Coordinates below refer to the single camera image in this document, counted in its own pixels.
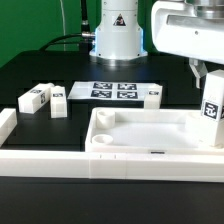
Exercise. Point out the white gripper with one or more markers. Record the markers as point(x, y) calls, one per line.
point(190, 28)

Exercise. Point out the white desk tabletop panel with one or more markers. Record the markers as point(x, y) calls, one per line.
point(146, 131)

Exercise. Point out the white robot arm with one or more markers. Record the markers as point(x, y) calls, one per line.
point(118, 37)

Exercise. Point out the white marker sheet with tags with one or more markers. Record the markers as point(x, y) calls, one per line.
point(110, 90)

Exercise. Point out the white U-shaped obstacle fence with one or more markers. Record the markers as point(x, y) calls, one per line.
point(98, 165)

